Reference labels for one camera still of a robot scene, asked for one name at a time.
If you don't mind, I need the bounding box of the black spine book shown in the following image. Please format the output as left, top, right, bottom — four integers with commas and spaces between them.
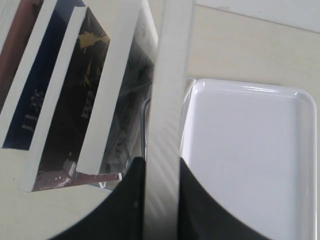
143, 0, 195, 240

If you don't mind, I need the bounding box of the dark brown spine book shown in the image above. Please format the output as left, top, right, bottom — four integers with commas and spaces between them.
19, 6, 121, 192

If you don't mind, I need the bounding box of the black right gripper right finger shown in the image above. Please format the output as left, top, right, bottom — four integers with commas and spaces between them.
177, 158, 267, 240

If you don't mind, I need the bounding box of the grey spine book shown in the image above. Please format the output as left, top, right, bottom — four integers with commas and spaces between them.
76, 0, 158, 175

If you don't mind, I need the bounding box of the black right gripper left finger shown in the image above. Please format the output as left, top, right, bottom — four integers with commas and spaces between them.
52, 157, 146, 240

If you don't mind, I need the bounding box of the pink spine book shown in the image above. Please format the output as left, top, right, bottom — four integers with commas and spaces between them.
0, 0, 43, 107

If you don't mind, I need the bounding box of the white wire book rack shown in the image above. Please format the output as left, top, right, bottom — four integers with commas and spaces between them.
98, 77, 197, 188

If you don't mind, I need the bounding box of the white plastic tray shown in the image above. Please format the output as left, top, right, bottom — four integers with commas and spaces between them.
180, 78, 317, 240

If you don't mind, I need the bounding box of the blue moon cover book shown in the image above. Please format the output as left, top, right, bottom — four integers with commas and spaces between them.
0, 0, 85, 150

